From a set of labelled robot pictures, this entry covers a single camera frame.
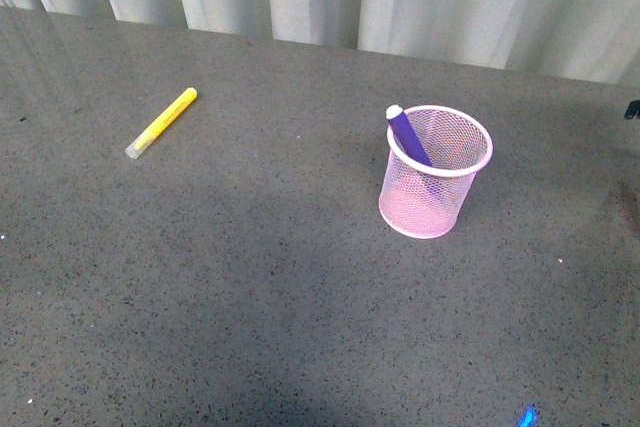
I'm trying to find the purple marker pen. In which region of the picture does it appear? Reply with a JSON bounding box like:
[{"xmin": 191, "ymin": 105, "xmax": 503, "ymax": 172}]
[{"xmin": 385, "ymin": 104, "xmax": 446, "ymax": 201}]

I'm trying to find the pink mesh pen cup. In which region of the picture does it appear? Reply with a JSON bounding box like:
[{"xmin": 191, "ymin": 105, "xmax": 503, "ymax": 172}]
[{"xmin": 378, "ymin": 105, "xmax": 493, "ymax": 239}]

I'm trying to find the yellow highlighter pen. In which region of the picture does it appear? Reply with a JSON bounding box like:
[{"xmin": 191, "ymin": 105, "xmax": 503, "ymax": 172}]
[{"xmin": 125, "ymin": 87, "xmax": 198, "ymax": 159}]

